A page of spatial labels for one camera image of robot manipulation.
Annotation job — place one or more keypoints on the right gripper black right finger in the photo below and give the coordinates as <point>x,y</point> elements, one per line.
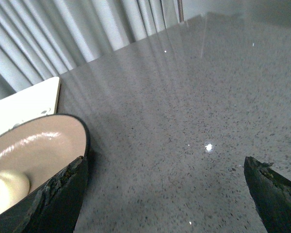
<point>271,193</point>

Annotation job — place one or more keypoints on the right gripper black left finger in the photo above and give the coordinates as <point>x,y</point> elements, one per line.
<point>54,207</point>

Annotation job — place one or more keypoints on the white steamed bun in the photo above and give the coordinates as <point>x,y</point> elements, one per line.
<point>14,186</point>

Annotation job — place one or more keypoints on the beige plate with black rim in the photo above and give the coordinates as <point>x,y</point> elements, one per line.
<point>42,147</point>

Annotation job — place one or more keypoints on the white plastic tray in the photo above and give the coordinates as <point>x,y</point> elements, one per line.
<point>36,101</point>

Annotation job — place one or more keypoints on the grey pleated curtain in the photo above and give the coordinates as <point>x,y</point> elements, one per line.
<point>40,39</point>

